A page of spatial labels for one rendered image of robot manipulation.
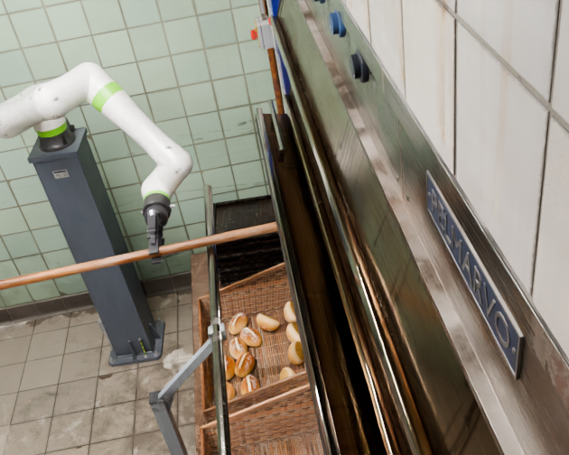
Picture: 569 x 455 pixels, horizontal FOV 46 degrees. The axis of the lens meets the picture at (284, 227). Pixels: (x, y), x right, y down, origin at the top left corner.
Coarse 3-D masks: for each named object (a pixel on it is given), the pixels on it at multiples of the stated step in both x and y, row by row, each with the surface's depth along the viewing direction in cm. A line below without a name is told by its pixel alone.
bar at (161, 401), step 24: (216, 264) 202; (216, 288) 193; (216, 312) 184; (216, 336) 177; (192, 360) 185; (216, 360) 170; (168, 384) 191; (216, 384) 165; (168, 408) 196; (216, 408) 159; (168, 432) 200
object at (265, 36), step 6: (258, 18) 267; (258, 24) 262; (264, 24) 261; (258, 30) 262; (264, 30) 262; (270, 30) 262; (258, 36) 264; (264, 36) 264; (270, 36) 264; (258, 42) 270; (264, 42) 265; (270, 42) 265; (264, 48) 266
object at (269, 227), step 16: (272, 224) 207; (192, 240) 207; (208, 240) 206; (224, 240) 207; (112, 256) 206; (128, 256) 206; (144, 256) 206; (48, 272) 205; (64, 272) 205; (80, 272) 206; (0, 288) 205
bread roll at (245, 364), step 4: (240, 356) 243; (244, 356) 242; (248, 356) 243; (252, 356) 245; (240, 360) 240; (244, 360) 240; (248, 360) 241; (252, 360) 243; (236, 364) 241; (240, 364) 240; (244, 364) 240; (248, 364) 240; (252, 364) 242; (236, 368) 240; (240, 368) 239; (244, 368) 239; (248, 368) 240; (252, 368) 242; (236, 372) 240; (240, 372) 239; (244, 372) 239; (248, 372) 240; (240, 376) 240; (244, 376) 241
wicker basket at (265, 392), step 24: (240, 288) 256; (240, 312) 264; (264, 312) 266; (264, 336) 256; (264, 360) 246; (288, 360) 244; (240, 384) 239; (264, 384) 238; (288, 384) 210; (240, 408) 215
